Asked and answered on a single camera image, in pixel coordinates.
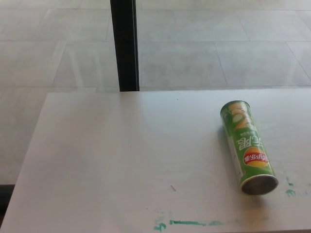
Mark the green Lay's chips can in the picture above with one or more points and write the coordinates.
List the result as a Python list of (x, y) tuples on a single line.
[(245, 143)]

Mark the black vertical window frame post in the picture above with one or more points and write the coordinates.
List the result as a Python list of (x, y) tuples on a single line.
[(125, 46)]

